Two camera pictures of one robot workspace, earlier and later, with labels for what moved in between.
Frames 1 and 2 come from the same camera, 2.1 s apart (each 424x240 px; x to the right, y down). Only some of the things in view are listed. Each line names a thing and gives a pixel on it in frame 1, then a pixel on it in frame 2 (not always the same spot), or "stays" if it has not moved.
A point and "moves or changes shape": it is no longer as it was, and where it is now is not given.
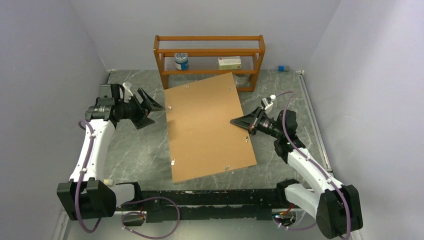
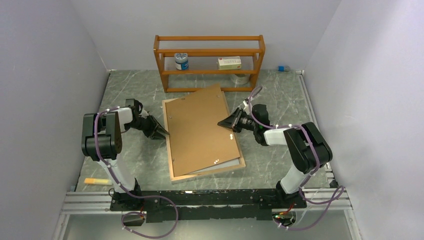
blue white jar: (181, 61) stays
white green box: (229, 63) stays
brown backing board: (203, 141) moves or changes shape
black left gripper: (141, 120) -> (155, 126)
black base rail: (253, 204) stays
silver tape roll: (242, 78) stays
